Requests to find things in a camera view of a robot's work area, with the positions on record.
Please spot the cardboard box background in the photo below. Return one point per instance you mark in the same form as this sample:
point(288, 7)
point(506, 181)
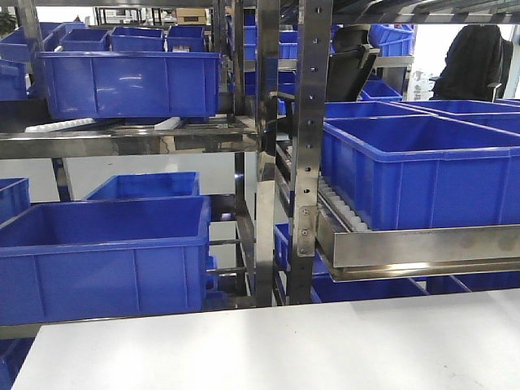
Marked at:
point(191, 16)

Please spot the stainless steel rack left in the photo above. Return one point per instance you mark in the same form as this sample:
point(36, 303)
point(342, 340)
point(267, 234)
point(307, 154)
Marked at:
point(201, 136)

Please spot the black jacket on chair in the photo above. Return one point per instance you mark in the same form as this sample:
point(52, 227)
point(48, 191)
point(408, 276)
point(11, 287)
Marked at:
point(477, 65)

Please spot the blue bin under right shelf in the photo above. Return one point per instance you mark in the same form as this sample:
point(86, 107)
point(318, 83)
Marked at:
point(325, 290)

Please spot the large blue bin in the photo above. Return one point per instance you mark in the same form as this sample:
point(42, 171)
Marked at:
point(109, 85)
point(101, 259)

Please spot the small blue bin back middle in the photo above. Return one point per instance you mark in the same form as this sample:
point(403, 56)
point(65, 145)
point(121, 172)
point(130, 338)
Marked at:
point(133, 39)

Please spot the large blue bin lower left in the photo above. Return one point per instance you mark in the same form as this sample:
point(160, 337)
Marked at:
point(101, 259)

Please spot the blue bin right rear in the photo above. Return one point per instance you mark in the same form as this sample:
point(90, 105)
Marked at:
point(357, 110)

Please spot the black office chair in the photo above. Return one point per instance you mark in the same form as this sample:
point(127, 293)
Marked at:
point(329, 69)

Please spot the large blue bin right shelf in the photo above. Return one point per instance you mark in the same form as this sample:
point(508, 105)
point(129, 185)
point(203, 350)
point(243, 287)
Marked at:
point(423, 171)

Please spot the small blue bin back row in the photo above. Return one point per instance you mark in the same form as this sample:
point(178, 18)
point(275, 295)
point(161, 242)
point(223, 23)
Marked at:
point(85, 39)

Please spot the large blue bin upper left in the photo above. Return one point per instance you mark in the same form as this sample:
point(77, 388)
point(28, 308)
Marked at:
point(109, 85)

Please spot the small blue bin back right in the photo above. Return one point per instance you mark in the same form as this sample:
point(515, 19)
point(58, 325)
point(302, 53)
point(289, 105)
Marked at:
point(190, 37)

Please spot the white roller track strip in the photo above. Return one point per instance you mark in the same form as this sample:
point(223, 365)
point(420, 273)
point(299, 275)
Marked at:
point(90, 124)

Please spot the blue bin behind lower left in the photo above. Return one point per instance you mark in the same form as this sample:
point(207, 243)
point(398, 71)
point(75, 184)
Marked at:
point(150, 185)

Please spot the blue bin far left edge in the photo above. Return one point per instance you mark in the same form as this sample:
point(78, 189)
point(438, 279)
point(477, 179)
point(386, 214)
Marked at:
point(14, 197)

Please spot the perforated steel rack right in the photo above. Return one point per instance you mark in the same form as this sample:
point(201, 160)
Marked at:
point(354, 256)

